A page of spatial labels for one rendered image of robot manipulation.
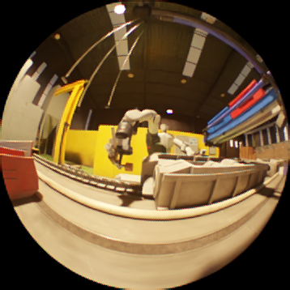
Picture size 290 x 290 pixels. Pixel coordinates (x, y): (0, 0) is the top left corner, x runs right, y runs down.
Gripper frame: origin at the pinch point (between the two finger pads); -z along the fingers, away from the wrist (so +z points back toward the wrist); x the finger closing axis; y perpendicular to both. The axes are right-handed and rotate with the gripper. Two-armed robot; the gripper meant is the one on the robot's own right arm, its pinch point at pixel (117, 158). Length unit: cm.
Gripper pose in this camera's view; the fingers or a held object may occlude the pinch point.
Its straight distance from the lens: 40.9
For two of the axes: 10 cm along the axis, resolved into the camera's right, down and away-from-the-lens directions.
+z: 0.9, -8.3, 5.5
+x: 10.0, 0.9, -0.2
